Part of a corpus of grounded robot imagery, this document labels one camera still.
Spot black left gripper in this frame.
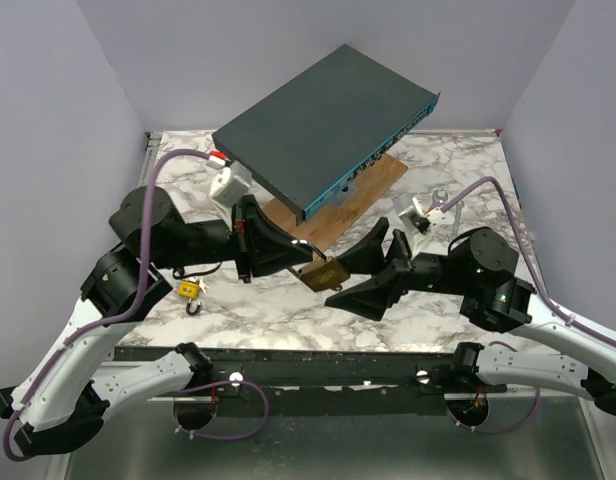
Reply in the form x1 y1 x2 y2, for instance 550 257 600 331
153 194 315 282

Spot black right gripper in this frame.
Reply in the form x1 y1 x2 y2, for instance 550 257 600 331
320 218 472 322

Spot large brass padlock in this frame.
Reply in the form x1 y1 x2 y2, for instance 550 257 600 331
289 239 351 292

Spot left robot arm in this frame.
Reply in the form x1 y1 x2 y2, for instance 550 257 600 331
0 187 313 461

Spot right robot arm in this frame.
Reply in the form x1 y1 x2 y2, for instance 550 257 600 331
325 227 616 417

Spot wooden board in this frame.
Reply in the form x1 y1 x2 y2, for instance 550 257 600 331
263 154 408 250

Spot yellow padlock with black shackle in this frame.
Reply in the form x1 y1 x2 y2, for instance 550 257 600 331
177 279 205 316

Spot silver wrench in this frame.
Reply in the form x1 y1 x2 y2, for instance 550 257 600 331
426 190 449 213
449 201 464 241

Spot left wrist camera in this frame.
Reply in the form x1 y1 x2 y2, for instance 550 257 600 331
209 162 252 208

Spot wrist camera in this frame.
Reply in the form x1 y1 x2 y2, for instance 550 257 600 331
209 162 252 208
393 193 445 234

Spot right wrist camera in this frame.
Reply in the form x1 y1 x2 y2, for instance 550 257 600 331
393 193 445 234

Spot dark network switch box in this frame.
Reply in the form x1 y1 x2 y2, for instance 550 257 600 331
212 45 439 222

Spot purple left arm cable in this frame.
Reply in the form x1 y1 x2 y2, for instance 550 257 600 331
1 148 227 461

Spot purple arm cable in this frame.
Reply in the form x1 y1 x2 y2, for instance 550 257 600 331
440 175 616 346
1 148 227 461

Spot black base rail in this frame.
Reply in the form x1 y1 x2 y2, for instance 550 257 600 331
107 347 509 419

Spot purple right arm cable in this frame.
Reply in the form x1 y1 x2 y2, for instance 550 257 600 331
440 175 616 346

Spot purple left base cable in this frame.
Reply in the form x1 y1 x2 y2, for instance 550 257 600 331
172 379 270 442

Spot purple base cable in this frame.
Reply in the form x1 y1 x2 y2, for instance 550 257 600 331
172 379 270 442
445 384 542 435

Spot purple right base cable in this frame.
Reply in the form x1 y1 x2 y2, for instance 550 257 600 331
445 384 542 435

